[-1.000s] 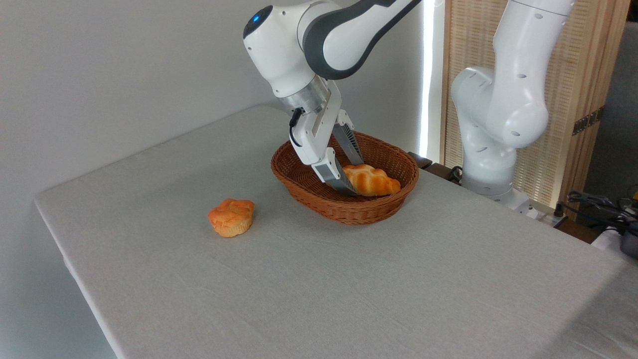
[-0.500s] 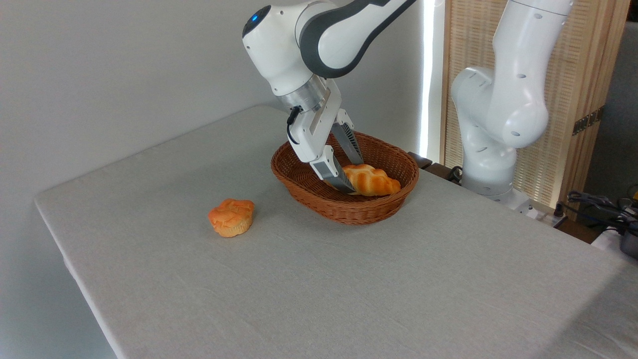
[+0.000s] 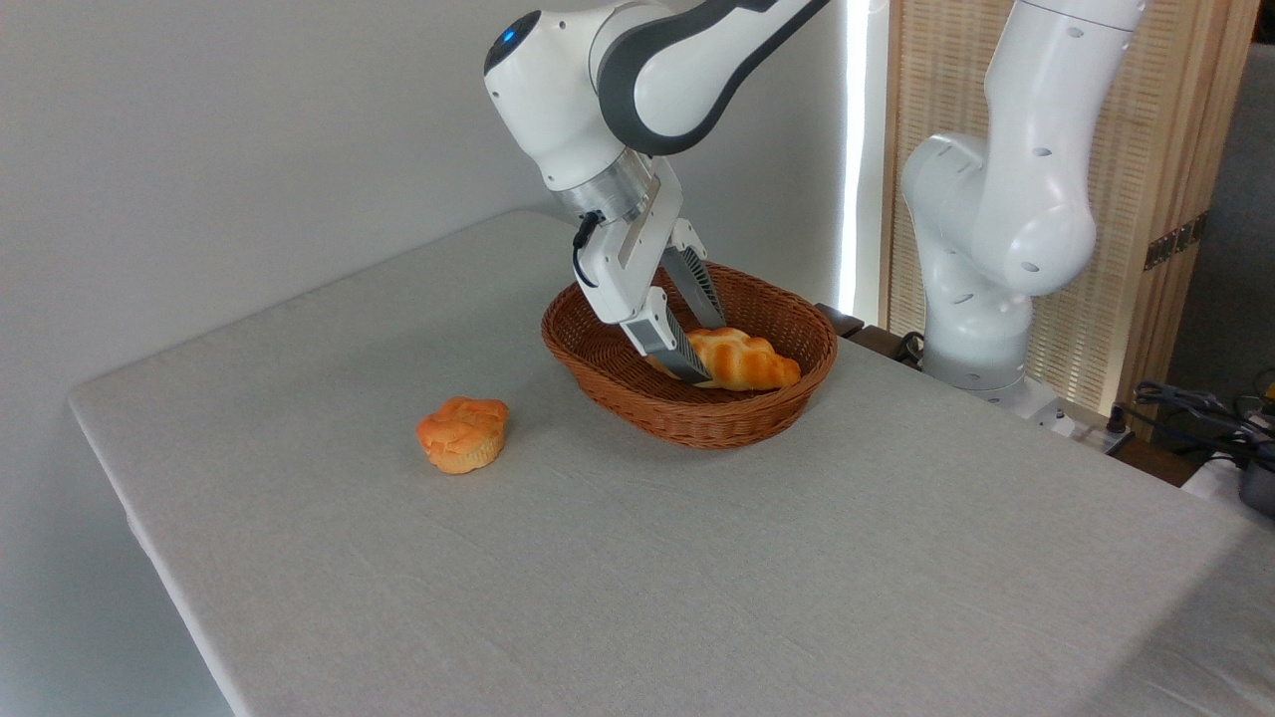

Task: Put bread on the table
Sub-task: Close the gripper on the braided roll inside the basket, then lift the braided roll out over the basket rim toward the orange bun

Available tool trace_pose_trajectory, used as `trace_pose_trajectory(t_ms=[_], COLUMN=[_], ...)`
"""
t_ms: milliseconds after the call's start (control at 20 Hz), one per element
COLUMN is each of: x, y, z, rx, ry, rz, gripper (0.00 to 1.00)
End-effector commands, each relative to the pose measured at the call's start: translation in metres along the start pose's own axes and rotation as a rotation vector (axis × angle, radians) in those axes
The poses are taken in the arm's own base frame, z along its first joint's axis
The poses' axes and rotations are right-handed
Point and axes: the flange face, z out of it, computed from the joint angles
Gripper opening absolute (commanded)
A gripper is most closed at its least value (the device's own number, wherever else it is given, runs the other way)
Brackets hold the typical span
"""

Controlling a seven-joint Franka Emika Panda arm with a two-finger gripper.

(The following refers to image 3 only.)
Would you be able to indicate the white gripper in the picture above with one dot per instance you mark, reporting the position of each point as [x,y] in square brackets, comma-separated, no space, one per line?
[623,269]

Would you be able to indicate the braided golden bread loaf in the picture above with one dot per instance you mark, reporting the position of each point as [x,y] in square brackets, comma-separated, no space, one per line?
[747,363]

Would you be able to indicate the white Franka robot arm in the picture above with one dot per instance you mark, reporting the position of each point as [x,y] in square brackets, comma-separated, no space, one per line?
[1006,199]

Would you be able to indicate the orange muffin bread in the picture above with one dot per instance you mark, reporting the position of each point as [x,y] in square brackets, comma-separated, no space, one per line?
[460,433]

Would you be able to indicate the brown wicker basket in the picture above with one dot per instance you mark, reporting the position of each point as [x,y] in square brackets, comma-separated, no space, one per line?
[697,423]

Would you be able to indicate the dark wooden furniture edge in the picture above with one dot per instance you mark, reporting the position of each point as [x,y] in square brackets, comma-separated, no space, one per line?
[845,322]

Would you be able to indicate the grey tablecloth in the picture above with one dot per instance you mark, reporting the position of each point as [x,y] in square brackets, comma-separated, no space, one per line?
[697,578]

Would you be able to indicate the metal screen hinge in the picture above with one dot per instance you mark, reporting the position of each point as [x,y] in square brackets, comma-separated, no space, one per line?
[1175,242]

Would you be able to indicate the wooden bamboo folding screen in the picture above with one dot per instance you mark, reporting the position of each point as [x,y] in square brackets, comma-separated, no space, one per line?
[1165,119]

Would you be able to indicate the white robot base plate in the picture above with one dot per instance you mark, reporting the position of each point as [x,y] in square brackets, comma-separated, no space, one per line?
[1041,406]

